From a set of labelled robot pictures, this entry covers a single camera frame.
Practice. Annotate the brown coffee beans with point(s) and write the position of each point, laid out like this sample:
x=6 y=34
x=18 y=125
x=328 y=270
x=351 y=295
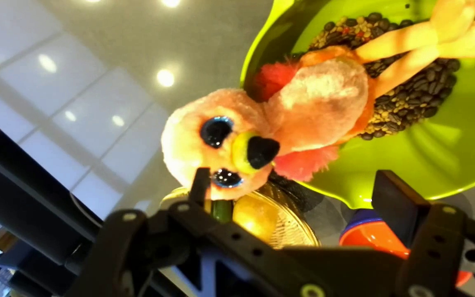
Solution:
x=412 y=99

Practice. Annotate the orange pink stuffed bird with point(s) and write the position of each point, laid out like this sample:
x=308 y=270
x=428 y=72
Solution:
x=320 y=99

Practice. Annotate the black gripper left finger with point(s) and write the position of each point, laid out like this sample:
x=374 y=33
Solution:
x=138 y=247

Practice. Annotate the lime green bowl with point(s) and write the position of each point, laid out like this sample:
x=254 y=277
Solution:
x=456 y=148

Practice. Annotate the purple and red bowl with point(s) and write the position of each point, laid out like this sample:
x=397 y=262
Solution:
x=371 y=236

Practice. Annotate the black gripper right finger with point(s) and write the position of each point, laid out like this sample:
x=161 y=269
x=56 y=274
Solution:
x=440 y=247

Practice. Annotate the dark wood counter base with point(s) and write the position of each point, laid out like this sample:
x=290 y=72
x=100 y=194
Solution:
x=23 y=203

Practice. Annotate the flat wicker plate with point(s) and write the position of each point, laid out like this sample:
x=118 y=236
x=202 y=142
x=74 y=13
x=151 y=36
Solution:
x=270 y=219

